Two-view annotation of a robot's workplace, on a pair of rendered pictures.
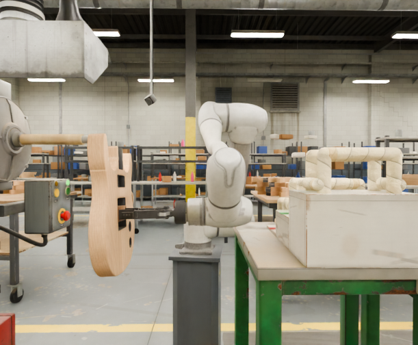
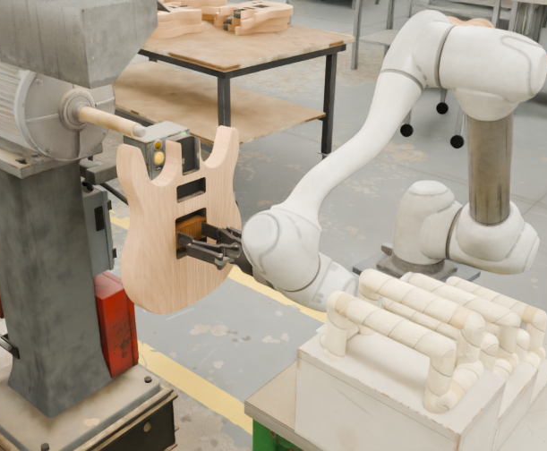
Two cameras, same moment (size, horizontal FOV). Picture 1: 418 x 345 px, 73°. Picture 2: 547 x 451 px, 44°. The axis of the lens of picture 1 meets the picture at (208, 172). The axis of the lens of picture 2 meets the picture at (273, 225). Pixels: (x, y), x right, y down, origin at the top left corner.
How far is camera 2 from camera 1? 93 cm
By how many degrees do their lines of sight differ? 47
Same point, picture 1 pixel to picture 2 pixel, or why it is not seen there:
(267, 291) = (258, 429)
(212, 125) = (388, 89)
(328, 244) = (320, 422)
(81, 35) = (81, 29)
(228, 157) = (256, 236)
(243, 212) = (320, 300)
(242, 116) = (466, 69)
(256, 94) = not seen: outside the picture
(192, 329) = not seen: hidden behind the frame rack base
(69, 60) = (75, 63)
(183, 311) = not seen: hidden behind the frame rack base
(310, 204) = (301, 362)
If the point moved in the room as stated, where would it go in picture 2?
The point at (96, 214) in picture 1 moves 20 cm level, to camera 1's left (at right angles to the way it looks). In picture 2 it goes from (128, 247) to (72, 218)
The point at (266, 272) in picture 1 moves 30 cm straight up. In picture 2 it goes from (252, 410) to (252, 259)
